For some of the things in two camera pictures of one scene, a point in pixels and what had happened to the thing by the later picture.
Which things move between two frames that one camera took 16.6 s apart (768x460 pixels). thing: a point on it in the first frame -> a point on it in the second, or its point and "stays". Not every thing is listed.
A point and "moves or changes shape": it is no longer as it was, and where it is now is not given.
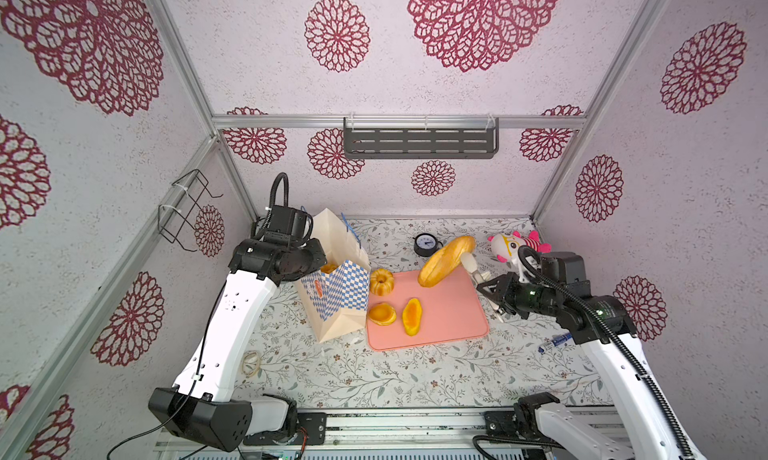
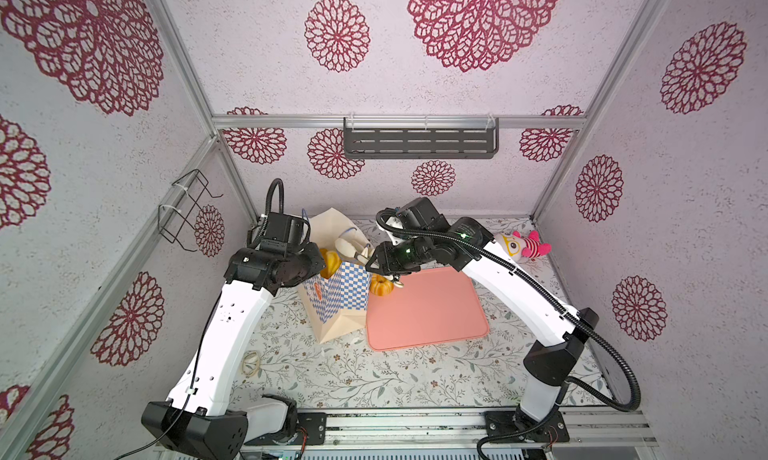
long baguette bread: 445,261 moves or changes shape
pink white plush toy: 506,246 stays
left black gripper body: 308,258 stays
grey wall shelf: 420,138 stays
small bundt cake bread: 381,281 stays
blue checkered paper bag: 335,300 stays
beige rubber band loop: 243,363 stays
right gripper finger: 471,266 -> 348,249
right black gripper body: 521,298 -> 406,257
